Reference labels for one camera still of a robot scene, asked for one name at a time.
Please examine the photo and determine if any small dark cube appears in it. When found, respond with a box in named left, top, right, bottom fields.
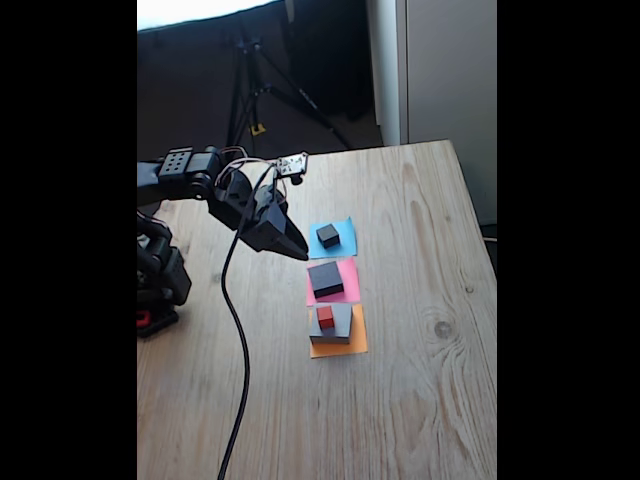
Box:
left=315, top=223, right=342, bottom=250

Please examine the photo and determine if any large grey block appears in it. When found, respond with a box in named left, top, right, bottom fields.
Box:
left=308, top=302, right=354, bottom=346

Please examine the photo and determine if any medium dark block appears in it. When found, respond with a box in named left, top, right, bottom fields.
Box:
left=306, top=261, right=345, bottom=299

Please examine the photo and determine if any blue paper sheet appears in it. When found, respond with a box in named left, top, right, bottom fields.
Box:
left=308, top=216, right=360, bottom=260

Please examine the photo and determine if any pink paper sheet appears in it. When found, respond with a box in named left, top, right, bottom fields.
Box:
left=305, top=257, right=362, bottom=307

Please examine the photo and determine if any tall black tripod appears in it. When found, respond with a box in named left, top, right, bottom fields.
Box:
left=223, top=29, right=356, bottom=164

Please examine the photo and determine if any orange paper sheet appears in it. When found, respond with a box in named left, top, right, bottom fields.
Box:
left=308, top=302, right=369, bottom=360

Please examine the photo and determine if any bright white light panel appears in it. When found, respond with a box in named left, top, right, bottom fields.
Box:
left=137, top=0, right=281, bottom=32

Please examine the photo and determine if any white cabinet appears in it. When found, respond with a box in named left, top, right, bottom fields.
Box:
left=366, top=0, right=498, bottom=226

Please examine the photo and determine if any small wrist camera board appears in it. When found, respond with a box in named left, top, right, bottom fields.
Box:
left=276, top=152, right=310, bottom=186

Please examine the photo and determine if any black camera cable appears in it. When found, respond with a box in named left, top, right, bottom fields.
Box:
left=217, top=164, right=279, bottom=480

